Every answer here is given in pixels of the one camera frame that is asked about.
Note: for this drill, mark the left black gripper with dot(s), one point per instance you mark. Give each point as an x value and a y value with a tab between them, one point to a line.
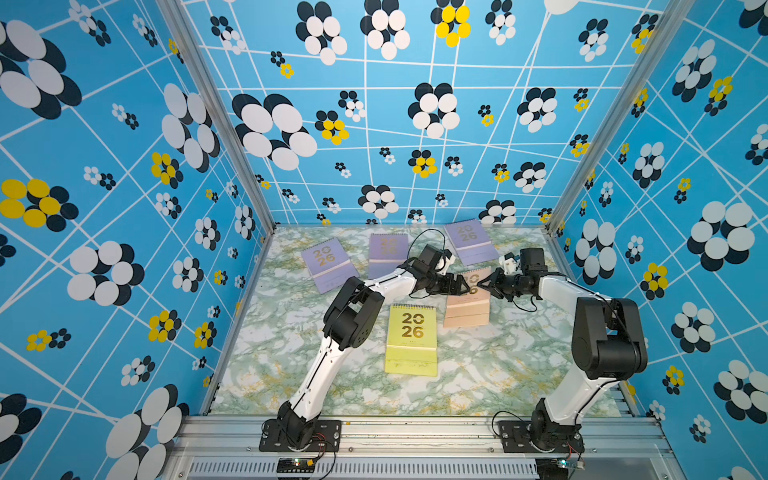
448	285

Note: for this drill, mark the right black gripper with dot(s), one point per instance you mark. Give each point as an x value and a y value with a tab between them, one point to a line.
492	288

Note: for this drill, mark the pink calendar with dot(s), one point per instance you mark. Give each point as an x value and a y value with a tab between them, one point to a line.
471	309

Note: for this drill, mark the purple calendar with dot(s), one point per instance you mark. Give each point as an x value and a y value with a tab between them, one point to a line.
386	253
329	265
471	242

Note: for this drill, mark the green calendar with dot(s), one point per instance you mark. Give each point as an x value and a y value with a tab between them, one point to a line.
411	347

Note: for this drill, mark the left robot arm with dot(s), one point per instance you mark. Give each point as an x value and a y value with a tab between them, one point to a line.
347	324

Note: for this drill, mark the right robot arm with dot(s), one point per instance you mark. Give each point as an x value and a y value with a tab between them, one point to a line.
607	342

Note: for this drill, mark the right circuit board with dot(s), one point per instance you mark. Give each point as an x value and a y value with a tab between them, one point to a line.
558	469

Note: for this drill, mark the circuit board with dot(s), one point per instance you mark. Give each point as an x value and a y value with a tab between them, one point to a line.
558	469
296	466

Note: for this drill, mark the left circuit board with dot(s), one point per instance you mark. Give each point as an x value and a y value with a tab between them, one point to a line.
296	466

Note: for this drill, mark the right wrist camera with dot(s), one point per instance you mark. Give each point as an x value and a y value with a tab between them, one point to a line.
509	263

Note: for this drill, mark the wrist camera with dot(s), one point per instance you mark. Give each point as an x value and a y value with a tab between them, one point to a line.
446	259
509	263

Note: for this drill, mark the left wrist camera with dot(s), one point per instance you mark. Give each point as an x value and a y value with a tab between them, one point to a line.
446	259

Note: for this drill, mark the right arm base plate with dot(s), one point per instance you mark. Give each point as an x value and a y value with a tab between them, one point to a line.
548	438

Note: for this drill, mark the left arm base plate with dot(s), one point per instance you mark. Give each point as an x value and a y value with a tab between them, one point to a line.
316	437

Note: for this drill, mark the aluminium front rail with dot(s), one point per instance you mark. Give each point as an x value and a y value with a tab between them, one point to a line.
226	447

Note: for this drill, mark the right aluminium corner post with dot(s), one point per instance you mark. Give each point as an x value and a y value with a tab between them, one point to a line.
671	20

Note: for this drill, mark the aluminium corner post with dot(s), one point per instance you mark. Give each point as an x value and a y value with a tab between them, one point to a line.
671	20
174	16

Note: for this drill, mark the left aluminium corner post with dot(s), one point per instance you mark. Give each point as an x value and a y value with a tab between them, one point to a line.
174	16

